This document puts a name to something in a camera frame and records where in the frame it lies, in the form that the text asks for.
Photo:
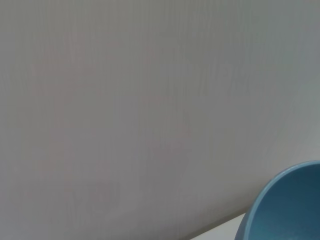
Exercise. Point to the blue bowl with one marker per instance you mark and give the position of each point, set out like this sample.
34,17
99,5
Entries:
290,205

